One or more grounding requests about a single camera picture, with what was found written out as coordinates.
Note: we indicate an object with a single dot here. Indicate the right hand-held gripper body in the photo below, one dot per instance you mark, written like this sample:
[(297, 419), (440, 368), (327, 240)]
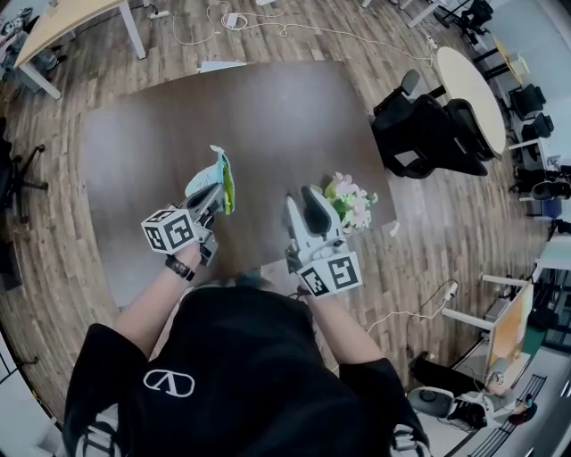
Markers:
[(339, 274)]

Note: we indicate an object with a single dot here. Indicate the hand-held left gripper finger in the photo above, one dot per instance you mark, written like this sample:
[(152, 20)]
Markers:
[(201, 196), (216, 204)]

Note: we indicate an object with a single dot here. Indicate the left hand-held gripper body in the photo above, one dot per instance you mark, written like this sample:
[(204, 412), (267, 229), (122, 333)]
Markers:
[(178, 234)]

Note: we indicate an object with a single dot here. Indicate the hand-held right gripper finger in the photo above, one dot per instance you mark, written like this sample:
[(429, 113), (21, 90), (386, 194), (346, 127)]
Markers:
[(319, 214), (295, 223)]

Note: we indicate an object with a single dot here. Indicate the light blue pencil pouch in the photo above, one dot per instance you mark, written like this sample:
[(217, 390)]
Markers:
[(207, 176)]

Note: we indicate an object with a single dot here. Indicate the person's left forearm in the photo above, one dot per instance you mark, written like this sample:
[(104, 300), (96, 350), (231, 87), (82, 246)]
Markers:
[(151, 303)]

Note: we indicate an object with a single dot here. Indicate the person's right forearm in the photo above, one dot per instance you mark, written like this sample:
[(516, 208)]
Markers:
[(343, 330)]

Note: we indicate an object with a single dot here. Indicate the black wrist watch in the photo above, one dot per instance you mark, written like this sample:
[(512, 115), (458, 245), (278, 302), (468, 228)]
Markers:
[(180, 268)]

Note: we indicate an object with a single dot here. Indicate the pink flowers in white pot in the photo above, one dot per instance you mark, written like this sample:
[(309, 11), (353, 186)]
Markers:
[(352, 203)]

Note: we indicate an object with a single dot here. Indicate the white paper scrap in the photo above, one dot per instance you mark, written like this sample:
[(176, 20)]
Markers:
[(394, 229)]

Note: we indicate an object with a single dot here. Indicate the person's grey trouser leg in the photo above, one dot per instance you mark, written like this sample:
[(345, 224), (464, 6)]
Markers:
[(250, 279)]

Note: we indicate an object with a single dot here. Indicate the white power strip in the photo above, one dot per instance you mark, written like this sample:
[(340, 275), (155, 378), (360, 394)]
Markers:
[(452, 290), (159, 14)]

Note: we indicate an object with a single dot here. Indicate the white table foot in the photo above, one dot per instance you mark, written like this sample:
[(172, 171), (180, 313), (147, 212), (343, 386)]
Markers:
[(218, 66)]

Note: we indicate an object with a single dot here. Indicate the black office chair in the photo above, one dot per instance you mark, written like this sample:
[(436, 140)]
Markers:
[(477, 15), (528, 100), (3, 178), (424, 134), (540, 127)]

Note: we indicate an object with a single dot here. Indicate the person's black t-shirt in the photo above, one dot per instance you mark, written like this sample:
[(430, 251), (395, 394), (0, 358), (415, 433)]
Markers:
[(250, 379)]

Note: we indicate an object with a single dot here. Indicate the white headset device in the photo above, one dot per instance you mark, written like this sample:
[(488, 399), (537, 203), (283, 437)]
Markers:
[(430, 397)]

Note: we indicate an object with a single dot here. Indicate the white power adapter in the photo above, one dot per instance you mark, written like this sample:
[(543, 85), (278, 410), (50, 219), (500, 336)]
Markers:
[(234, 20)]

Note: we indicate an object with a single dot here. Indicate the round white table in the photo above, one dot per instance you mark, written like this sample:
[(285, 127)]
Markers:
[(473, 93)]

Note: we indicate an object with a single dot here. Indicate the light wooden desk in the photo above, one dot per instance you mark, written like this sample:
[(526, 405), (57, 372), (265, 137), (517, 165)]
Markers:
[(67, 22)]

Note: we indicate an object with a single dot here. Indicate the white rectangular table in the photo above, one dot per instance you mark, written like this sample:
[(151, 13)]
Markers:
[(424, 6)]

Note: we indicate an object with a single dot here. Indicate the small yellow top desk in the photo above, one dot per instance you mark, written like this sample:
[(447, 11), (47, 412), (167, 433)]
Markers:
[(504, 49)]

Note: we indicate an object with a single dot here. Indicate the white frame wooden desk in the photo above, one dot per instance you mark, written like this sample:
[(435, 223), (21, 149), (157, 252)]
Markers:
[(508, 330)]

